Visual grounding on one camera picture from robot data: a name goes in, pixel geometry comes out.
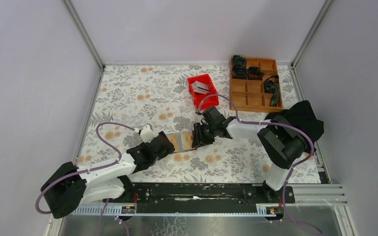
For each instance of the black cloth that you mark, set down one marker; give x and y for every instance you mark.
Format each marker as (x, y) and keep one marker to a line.
(301, 116)

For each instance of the perforated metal strip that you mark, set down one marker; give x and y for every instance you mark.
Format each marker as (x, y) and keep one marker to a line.
(180, 208)

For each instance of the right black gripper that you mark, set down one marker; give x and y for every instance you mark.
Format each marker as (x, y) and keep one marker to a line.
(199, 139)

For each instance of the orange compartment tray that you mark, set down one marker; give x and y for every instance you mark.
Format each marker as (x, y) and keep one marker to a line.
(257, 96)

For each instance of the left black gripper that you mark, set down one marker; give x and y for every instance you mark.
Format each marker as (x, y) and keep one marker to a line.
(170, 150)

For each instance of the rolled camouflage belt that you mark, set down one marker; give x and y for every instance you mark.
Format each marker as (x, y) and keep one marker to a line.
(239, 70)

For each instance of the floral table mat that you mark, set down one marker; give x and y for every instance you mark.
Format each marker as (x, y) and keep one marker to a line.
(134, 95)

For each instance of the red plastic bin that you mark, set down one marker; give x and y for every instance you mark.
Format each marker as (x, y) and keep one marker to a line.
(200, 100)

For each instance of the rolled black belt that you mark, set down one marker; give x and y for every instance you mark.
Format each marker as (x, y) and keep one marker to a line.
(255, 73)

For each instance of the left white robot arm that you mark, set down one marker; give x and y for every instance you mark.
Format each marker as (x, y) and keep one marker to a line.
(70, 186)

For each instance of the brown leather card holder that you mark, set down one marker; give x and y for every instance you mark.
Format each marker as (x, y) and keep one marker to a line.
(180, 144)

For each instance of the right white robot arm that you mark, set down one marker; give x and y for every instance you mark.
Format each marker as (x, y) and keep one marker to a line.
(282, 142)

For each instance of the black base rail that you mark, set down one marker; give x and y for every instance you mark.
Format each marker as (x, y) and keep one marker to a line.
(244, 193)

